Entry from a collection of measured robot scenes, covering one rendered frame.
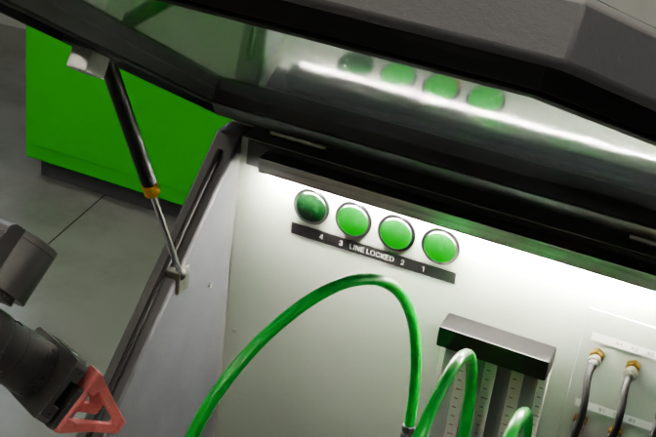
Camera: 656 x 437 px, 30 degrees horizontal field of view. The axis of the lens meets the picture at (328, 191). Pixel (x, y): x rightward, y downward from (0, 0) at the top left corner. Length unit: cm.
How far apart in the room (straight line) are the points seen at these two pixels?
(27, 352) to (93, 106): 324
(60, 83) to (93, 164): 31
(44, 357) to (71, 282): 285
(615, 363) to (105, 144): 307
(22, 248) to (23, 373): 12
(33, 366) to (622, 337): 72
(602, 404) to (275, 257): 47
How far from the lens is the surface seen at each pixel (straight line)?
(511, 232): 148
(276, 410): 179
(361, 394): 171
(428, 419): 127
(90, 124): 441
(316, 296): 131
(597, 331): 154
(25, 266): 115
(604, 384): 158
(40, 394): 118
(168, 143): 425
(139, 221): 438
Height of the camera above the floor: 212
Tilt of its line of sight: 27 degrees down
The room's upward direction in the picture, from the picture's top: 7 degrees clockwise
